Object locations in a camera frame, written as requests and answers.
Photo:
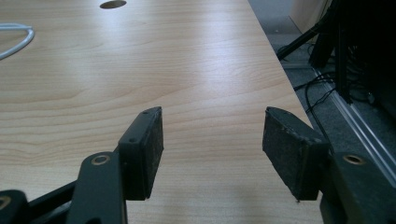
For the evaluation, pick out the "aluminium floor rail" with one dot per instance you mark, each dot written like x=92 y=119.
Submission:
x=358 y=124

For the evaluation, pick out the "pale cabinet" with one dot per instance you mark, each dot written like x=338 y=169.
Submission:
x=308 y=15

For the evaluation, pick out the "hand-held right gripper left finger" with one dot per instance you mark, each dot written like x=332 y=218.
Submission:
x=140 y=155

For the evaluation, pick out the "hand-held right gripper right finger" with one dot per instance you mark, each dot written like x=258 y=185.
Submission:
x=292 y=155

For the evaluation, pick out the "black metal stand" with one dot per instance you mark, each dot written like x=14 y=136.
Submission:
x=342 y=46

